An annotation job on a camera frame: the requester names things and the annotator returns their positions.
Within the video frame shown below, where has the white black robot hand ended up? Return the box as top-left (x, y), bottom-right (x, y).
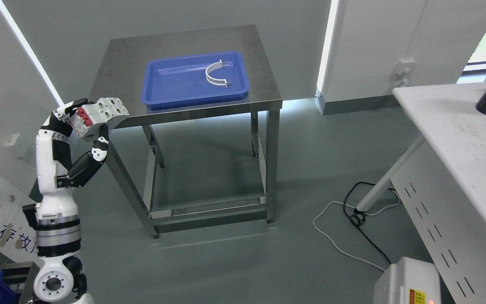
top-left (35, 98), bottom-right (109, 225)

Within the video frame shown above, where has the white red circuit breaker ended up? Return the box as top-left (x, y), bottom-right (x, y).
top-left (69, 98), bottom-right (129, 142)

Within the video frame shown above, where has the stainless steel table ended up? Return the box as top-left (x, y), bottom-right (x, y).
top-left (89, 25), bottom-right (282, 238)

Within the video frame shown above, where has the blue plastic tray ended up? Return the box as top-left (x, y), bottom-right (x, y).
top-left (140, 51), bottom-right (250, 111)

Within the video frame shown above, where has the white curved pipe clamp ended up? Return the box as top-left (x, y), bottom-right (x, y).
top-left (205, 60), bottom-right (232, 89)

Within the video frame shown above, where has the white desk leg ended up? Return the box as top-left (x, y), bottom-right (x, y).
top-left (349, 135), bottom-right (424, 227)

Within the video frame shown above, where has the white machine box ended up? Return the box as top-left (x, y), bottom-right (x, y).
top-left (373, 257), bottom-right (442, 304)

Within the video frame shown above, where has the white desk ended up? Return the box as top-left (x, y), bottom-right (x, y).
top-left (391, 82), bottom-right (486, 304)

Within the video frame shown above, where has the small wall box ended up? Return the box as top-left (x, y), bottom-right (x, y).
top-left (5, 133), bottom-right (29, 158)

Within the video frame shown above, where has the black cable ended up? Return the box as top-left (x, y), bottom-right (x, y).
top-left (343, 182), bottom-right (397, 266)

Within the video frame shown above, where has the white wall socket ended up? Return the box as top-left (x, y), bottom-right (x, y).
top-left (395, 58), bottom-right (416, 76)

